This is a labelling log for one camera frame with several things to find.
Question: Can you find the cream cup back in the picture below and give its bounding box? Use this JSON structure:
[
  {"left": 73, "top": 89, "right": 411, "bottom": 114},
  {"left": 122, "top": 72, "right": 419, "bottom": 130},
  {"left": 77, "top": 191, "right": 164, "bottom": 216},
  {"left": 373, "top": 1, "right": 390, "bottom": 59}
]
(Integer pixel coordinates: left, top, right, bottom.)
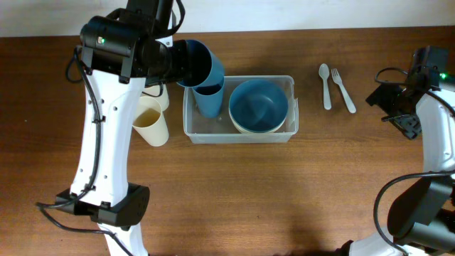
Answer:
[{"left": 142, "top": 84, "right": 169, "bottom": 112}]

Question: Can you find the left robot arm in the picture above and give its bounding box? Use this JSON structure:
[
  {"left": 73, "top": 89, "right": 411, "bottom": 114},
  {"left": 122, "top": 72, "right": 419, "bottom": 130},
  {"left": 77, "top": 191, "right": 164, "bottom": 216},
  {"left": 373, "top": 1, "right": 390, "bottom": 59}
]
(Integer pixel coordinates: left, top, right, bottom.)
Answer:
[{"left": 54, "top": 0, "right": 189, "bottom": 255}]

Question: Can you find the blue cup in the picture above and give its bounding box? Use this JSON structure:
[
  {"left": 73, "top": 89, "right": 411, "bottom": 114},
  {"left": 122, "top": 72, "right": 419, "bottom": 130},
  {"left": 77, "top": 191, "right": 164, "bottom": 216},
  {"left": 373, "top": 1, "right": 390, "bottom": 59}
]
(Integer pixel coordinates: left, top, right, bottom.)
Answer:
[
  {"left": 177, "top": 40, "right": 225, "bottom": 88},
  {"left": 193, "top": 77, "right": 225, "bottom": 118}
]

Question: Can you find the white plastic fork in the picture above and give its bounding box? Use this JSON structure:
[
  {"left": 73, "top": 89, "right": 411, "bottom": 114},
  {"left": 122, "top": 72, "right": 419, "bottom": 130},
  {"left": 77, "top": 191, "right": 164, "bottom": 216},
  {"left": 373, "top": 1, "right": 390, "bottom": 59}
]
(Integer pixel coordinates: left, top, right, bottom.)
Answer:
[{"left": 331, "top": 68, "right": 357, "bottom": 114}]

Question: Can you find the white plastic spoon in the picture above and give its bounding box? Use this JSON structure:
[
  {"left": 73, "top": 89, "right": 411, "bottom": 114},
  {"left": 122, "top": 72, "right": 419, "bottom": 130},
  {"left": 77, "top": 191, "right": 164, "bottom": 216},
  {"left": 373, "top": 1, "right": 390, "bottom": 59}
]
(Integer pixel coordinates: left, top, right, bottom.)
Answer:
[{"left": 318, "top": 63, "right": 332, "bottom": 110}]

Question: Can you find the cream bowl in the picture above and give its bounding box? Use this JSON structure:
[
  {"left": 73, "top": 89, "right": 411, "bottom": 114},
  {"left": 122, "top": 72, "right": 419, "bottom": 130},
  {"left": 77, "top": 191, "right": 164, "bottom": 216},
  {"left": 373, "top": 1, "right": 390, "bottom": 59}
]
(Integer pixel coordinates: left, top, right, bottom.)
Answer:
[{"left": 230, "top": 115, "right": 285, "bottom": 134}]

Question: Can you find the clear plastic container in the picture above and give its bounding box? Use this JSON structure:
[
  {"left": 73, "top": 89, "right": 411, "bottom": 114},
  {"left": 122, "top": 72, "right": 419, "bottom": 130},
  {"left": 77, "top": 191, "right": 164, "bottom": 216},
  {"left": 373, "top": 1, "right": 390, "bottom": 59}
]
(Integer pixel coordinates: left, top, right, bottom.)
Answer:
[{"left": 183, "top": 75, "right": 299, "bottom": 144}]

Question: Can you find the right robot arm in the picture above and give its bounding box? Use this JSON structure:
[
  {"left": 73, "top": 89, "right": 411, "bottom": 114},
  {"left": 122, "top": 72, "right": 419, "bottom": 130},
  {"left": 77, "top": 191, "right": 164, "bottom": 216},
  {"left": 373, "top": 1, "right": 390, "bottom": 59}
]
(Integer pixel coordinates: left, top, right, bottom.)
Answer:
[{"left": 335, "top": 46, "right": 454, "bottom": 256}]

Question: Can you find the cream cup front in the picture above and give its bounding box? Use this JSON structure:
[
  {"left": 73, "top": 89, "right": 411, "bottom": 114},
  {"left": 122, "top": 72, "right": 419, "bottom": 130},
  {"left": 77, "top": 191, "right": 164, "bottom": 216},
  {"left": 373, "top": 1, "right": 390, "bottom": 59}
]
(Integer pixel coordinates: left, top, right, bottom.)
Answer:
[{"left": 133, "top": 96, "right": 169, "bottom": 147}]

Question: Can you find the cream cup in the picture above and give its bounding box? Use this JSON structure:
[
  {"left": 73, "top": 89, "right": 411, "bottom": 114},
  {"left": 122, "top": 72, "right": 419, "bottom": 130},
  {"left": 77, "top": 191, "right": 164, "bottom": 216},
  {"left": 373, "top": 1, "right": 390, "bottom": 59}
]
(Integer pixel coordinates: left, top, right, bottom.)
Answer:
[
  {"left": 133, "top": 96, "right": 169, "bottom": 147},
  {"left": 142, "top": 84, "right": 169, "bottom": 112}
]

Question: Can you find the blue bowl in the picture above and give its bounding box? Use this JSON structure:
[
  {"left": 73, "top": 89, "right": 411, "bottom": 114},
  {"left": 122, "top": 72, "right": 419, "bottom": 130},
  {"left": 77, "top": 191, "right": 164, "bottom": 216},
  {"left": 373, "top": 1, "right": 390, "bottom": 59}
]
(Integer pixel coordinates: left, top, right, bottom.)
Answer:
[{"left": 228, "top": 79, "right": 289, "bottom": 133}]

